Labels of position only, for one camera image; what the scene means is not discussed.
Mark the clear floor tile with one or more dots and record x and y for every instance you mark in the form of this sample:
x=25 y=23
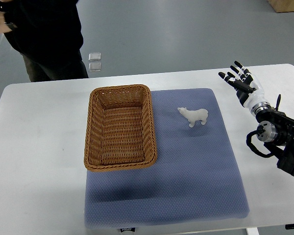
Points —
x=94 y=66
x=94 y=56

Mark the brown wicker basket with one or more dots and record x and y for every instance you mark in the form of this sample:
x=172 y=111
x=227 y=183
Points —
x=120 y=132

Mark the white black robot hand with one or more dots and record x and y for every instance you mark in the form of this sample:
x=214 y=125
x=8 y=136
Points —
x=248 y=89

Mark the upper clear floor tile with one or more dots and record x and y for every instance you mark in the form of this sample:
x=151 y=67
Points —
x=94 y=56

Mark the black label tag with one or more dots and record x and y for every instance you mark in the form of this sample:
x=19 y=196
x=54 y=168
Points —
x=127 y=232

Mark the blue textured mat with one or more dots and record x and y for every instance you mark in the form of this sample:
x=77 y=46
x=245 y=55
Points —
x=195 y=176

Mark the lower clear floor tile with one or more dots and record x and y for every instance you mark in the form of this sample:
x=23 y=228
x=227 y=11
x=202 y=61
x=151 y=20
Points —
x=94 y=66

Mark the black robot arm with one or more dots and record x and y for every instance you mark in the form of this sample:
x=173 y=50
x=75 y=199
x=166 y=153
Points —
x=276 y=131

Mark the white bear figurine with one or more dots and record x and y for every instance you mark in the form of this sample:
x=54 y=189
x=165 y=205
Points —
x=193 y=116

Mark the person in dark clothes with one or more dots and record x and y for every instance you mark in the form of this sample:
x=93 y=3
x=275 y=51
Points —
x=47 y=33

